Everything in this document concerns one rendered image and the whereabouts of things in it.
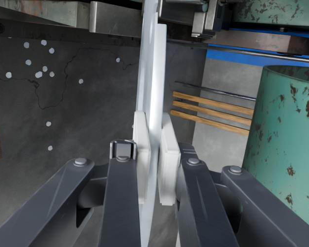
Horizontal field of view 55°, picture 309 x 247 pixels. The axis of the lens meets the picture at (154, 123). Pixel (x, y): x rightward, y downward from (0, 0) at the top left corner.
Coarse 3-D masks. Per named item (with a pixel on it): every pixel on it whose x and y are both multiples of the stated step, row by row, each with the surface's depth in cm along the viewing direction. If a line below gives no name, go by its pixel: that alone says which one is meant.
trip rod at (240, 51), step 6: (168, 42) 122; (174, 42) 120; (180, 42) 118; (204, 48) 111; (210, 48) 109; (216, 48) 108; (222, 48) 106; (228, 48) 105; (252, 54) 99; (258, 54) 98; (264, 54) 96; (270, 54) 95; (276, 54) 94; (294, 60) 91; (300, 60) 90; (306, 60) 88
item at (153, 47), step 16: (144, 16) 34; (144, 32) 31; (160, 32) 18; (144, 48) 29; (160, 48) 18; (144, 64) 34; (160, 64) 17; (144, 80) 25; (160, 80) 17; (144, 96) 23; (160, 96) 17; (160, 112) 17; (160, 128) 17; (144, 208) 19; (144, 224) 20; (144, 240) 21
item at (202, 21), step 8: (208, 0) 71; (216, 0) 68; (224, 0) 68; (232, 0) 67; (240, 0) 66; (208, 8) 70; (216, 8) 69; (224, 8) 71; (200, 16) 70; (208, 16) 70; (216, 16) 70; (200, 24) 71; (208, 24) 70; (216, 24) 71; (192, 32) 72; (200, 32) 71; (208, 32) 73
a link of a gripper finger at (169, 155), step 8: (168, 120) 19; (168, 128) 17; (168, 136) 16; (160, 144) 17; (168, 144) 15; (176, 144) 15; (160, 152) 17; (168, 152) 14; (176, 152) 14; (160, 160) 16; (168, 160) 14; (176, 160) 14; (160, 168) 16; (168, 168) 14; (176, 168) 14; (160, 176) 16; (168, 176) 15; (176, 176) 15; (160, 184) 15; (168, 184) 15; (160, 192) 15; (168, 192) 15; (160, 200) 15; (168, 200) 15
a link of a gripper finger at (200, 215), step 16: (192, 160) 14; (192, 176) 13; (208, 176) 13; (192, 192) 11; (208, 192) 11; (176, 208) 14; (192, 208) 10; (208, 208) 10; (192, 224) 10; (208, 224) 10; (224, 224) 10; (192, 240) 10; (208, 240) 9; (224, 240) 9
